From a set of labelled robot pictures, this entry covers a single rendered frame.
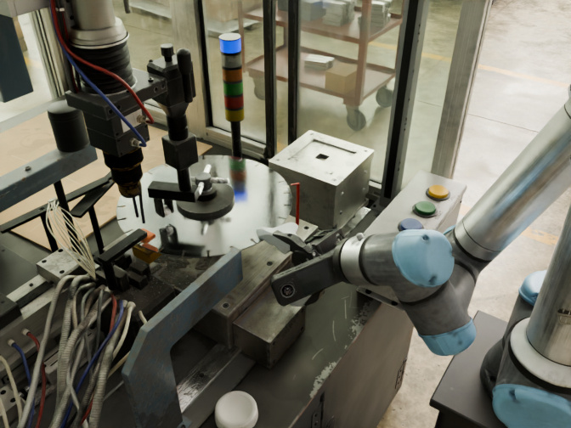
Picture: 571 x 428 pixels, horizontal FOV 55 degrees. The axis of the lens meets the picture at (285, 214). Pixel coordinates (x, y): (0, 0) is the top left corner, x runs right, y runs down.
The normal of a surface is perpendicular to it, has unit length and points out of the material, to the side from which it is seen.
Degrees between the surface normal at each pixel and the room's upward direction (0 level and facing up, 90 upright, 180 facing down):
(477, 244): 88
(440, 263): 56
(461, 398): 0
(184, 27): 90
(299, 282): 63
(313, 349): 0
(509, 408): 98
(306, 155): 0
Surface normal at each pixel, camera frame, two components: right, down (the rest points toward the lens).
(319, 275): 0.14, 0.17
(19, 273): 0.00, -0.80
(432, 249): 0.60, -0.09
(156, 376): 0.83, 0.33
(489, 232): -0.51, 0.49
